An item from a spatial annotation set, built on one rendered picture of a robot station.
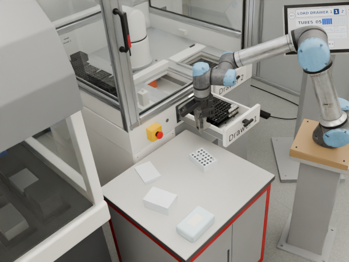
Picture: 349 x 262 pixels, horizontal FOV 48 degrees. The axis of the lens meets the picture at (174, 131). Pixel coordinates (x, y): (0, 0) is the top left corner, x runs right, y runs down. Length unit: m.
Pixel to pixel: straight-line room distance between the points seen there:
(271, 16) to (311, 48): 2.25
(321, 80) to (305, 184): 0.71
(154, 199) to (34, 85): 0.77
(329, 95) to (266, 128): 1.78
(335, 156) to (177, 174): 0.76
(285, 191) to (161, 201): 1.39
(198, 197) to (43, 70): 0.92
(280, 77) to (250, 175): 2.20
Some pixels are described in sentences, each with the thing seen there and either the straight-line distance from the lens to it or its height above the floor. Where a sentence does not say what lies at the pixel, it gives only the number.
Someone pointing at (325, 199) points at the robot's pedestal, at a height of 0.48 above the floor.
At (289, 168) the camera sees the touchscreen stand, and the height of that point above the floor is 0.04.
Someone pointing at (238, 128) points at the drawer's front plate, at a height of 0.88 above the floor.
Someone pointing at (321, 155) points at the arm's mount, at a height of 0.80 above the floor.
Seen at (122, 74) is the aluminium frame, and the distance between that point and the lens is 1.75.
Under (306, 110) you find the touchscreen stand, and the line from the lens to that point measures 2.89.
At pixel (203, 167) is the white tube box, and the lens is 1.89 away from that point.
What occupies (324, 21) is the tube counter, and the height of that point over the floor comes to 1.11.
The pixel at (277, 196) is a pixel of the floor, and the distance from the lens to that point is 2.87.
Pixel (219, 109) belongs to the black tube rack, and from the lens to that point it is 2.13.
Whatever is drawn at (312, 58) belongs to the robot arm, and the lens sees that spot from 1.61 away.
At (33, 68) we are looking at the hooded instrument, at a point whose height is 1.56.
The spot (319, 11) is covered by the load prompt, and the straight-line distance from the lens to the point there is 2.64.
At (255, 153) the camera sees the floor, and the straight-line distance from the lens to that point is 3.20.
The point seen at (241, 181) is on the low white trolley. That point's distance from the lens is 1.86.
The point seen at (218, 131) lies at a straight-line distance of 1.95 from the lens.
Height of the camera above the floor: 2.06
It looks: 37 degrees down
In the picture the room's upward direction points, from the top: 5 degrees counter-clockwise
